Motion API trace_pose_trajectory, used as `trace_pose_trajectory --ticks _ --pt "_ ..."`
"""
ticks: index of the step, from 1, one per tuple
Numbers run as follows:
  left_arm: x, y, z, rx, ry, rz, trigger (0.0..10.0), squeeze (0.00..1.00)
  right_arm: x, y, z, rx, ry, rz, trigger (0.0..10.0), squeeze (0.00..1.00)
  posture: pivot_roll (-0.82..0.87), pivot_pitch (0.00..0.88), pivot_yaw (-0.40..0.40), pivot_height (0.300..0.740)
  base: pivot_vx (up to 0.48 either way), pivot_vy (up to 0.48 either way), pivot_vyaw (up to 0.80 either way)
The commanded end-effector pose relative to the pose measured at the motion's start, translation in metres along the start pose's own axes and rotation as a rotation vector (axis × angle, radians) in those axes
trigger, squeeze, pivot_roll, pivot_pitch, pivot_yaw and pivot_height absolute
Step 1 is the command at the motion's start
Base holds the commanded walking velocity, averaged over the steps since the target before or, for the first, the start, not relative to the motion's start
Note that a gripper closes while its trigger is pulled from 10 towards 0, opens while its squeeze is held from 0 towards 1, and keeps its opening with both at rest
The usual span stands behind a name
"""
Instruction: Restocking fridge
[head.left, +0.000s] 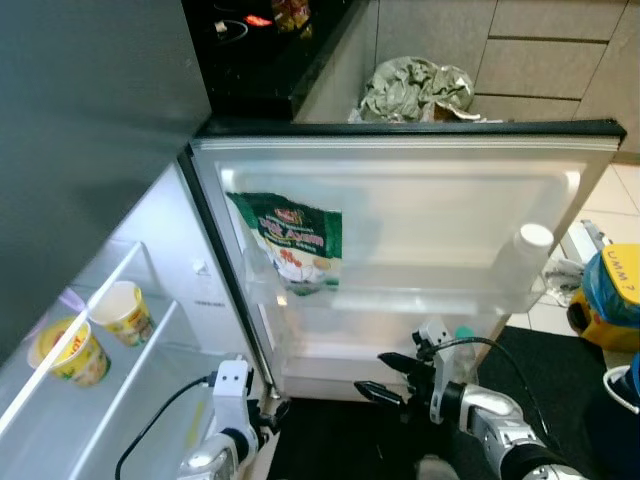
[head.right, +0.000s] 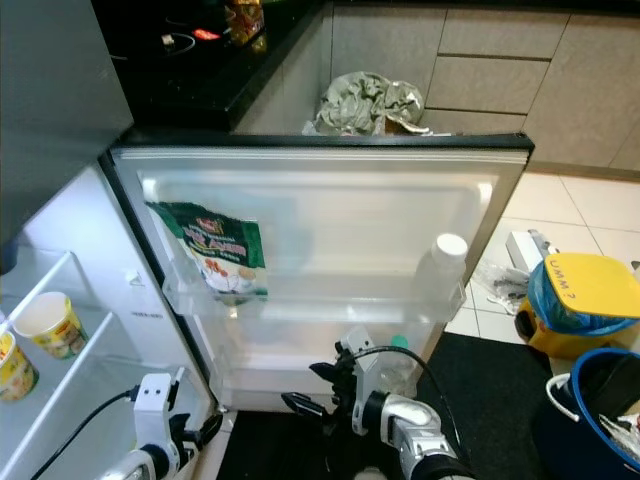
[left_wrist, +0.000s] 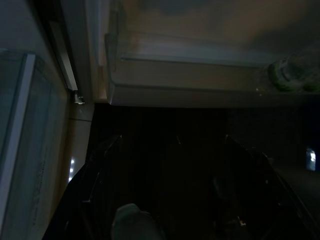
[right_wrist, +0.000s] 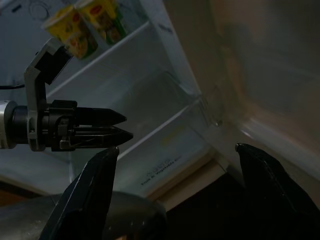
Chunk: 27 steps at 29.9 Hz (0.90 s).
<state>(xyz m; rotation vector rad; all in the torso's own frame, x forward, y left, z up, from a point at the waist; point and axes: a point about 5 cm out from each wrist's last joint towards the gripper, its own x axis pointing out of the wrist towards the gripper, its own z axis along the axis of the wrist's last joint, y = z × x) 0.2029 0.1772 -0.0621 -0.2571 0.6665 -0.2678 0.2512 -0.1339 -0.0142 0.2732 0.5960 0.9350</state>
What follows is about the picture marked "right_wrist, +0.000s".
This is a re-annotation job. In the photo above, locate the clear vegetable crisper drawer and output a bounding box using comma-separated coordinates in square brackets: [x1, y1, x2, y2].
[68, 98, 226, 201]

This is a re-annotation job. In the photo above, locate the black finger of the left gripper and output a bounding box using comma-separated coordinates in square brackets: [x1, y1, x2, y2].
[75, 107, 128, 126]
[73, 125, 134, 148]

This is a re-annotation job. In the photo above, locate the silver two-door fridge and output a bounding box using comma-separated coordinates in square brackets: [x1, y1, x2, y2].
[0, 0, 320, 208]

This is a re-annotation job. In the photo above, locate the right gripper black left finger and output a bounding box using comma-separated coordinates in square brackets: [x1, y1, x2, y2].
[42, 146, 120, 240]

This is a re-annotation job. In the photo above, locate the yellow instant noodle cup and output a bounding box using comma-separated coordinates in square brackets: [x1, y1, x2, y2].
[42, 4, 99, 61]
[74, 0, 129, 46]

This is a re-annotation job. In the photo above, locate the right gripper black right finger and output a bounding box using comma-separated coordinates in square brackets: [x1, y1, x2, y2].
[234, 142, 320, 240]

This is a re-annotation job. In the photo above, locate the clear glass fridge shelf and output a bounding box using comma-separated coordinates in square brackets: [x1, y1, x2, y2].
[46, 21, 201, 101]

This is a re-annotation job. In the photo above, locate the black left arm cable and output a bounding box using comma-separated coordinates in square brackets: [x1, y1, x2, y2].
[0, 84, 26, 90]

